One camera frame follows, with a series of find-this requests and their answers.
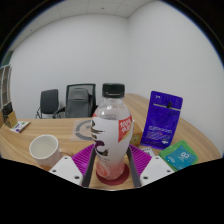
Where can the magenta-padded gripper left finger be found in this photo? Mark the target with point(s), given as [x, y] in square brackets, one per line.
[66, 168]

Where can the purple stand-up pouch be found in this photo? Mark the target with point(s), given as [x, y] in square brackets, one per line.
[161, 120]

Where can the white ceramic mug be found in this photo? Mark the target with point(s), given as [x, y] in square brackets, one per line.
[43, 150]

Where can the small black office chair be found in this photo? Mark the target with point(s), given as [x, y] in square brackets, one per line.
[49, 101]

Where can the grey backpack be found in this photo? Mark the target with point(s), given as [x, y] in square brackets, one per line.
[78, 101]

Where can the small white printed card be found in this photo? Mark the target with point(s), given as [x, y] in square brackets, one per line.
[20, 126]

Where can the green packet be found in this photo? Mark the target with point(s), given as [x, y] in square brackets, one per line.
[178, 156]

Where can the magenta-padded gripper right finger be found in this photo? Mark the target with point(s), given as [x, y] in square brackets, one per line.
[155, 168]

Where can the clear drink bottle black cap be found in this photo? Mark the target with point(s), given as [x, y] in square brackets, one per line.
[110, 130]

